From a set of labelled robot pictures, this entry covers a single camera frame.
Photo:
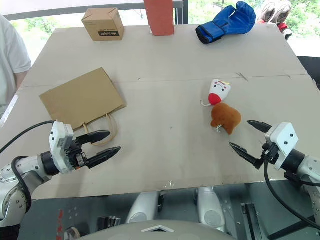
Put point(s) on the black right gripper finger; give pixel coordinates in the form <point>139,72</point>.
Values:
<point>243,153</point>
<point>260,125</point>

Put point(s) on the grey robot torso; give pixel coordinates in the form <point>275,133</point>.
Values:
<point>160,231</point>

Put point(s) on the person in white shirt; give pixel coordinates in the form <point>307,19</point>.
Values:
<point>10,62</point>

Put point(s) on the pair of grey sneakers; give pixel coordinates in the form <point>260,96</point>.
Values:
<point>275,12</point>

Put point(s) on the tall red-brown box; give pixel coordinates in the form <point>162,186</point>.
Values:
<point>159,17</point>

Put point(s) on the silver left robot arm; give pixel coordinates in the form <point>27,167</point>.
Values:
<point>25,170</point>

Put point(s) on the white red plush toy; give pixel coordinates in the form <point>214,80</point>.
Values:
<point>218,91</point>

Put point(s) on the silver robot left leg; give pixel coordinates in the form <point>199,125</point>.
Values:
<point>143,208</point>

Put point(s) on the blue boxing glove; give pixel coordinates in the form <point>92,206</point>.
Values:
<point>226,23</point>

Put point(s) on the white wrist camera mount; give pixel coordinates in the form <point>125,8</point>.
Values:
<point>283,141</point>
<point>60,142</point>

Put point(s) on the cardboard sheet table cover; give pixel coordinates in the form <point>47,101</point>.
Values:
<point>165,107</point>

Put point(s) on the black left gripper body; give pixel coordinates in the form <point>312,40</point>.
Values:
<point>77,154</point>

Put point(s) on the small brown cardboard box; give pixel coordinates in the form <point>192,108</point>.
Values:
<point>103,23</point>

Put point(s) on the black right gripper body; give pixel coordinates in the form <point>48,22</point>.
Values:
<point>269,152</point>

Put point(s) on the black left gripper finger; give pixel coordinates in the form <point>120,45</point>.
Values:
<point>96,136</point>
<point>103,156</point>

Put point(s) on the silver robot right leg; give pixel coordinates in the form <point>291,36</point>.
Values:
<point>211,208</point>

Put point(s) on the brown plush toy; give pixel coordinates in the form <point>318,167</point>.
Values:
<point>225,117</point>

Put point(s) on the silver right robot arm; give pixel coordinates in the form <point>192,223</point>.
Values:
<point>303,168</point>

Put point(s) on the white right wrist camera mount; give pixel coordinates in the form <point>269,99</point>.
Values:
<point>283,141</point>

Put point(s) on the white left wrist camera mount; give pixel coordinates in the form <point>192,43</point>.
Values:
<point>60,142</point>

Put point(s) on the silver robot leg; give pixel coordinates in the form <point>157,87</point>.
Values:
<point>143,208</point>
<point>211,208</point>

